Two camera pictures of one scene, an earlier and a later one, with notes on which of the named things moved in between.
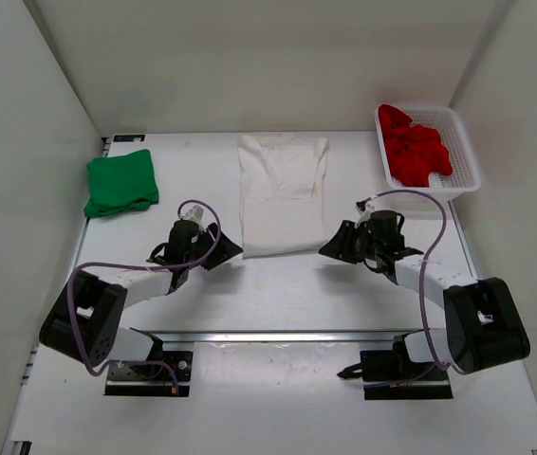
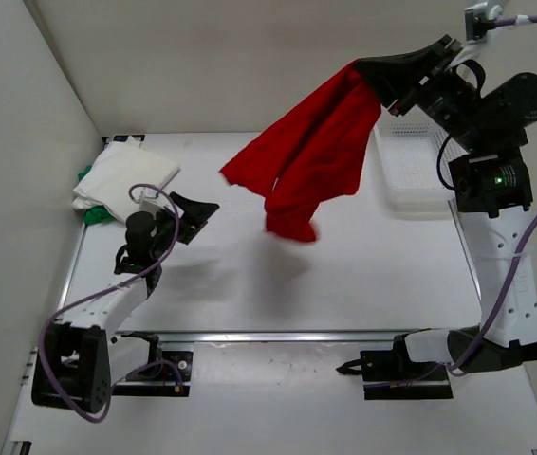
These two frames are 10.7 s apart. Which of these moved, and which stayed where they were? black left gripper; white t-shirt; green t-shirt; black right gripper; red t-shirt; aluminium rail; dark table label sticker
Moved: black right gripper; black left gripper; white t-shirt; green t-shirt; red t-shirt
Stayed: aluminium rail; dark table label sticker
